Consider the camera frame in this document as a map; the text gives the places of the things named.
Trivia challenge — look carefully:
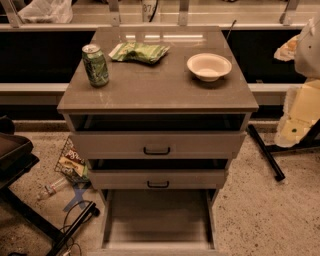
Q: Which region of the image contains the snack bag on floor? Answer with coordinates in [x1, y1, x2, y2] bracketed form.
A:
[54, 138, 89, 183]

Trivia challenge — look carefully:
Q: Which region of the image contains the top drawer with black handle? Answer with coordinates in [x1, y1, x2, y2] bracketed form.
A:
[70, 131, 246, 159]

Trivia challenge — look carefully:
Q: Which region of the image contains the white paper bowl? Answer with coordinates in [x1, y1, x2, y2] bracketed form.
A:
[187, 53, 232, 82]

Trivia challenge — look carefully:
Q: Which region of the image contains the green chip bag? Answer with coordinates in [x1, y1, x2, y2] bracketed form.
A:
[109, 42, 170, 64]

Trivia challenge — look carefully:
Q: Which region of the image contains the black chair with base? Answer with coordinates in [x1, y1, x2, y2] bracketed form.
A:
[0, 116, 100, 256]

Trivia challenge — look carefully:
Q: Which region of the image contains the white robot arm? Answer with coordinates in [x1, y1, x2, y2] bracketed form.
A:
[274, 14, 320, 148]

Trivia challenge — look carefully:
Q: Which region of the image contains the black floor cable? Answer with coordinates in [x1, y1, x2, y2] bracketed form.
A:
[59, 199, 95, 256]

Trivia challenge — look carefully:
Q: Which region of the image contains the clear plastic bottle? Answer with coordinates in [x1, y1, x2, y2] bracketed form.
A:
[37, 178, 68, 200]

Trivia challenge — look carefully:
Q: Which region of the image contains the white plastic bag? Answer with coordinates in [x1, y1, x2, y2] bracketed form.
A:
[18, 0, 73, 23]

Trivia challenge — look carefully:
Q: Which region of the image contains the grey drawer cabinet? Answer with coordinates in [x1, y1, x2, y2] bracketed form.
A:
[56, 25, 260, 256]

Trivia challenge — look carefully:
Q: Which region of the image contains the open bottom drawer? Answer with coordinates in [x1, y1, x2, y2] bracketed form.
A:
[88, 189, 227, 256]

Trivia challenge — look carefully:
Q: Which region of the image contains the green soda can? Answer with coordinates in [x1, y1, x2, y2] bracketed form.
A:
[82, 44, 109, 88]

